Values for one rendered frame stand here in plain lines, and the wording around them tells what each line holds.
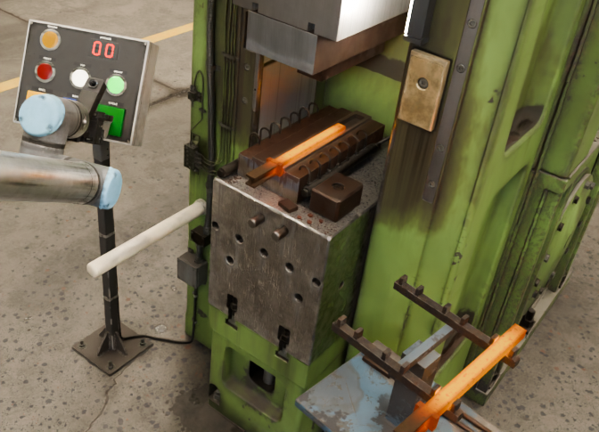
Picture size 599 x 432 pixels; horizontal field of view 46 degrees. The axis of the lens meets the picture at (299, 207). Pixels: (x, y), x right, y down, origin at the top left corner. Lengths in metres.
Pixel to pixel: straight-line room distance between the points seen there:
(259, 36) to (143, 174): 2.00
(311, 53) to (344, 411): 0.81
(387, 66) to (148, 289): 1.38
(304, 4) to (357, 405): 0.91
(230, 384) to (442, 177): 1.04
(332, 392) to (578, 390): 1.39
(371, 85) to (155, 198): 1.58
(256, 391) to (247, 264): 0.53
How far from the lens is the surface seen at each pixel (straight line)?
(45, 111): 1.58
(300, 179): 1.75
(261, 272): 1.90
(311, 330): 1.89
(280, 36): 1.65
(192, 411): 2.47
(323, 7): 1.56
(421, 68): 1.61
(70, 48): 2.00
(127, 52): 1.94
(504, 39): 1.54
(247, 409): 2.32
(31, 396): 2.57
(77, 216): 3.32
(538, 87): 1.95
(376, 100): 2.13
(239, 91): 1.99
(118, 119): 1.92
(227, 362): 2.28
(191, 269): 2.37
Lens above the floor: 1.92
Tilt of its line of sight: 34 degrees down
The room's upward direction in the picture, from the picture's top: 7 degrees clockwise
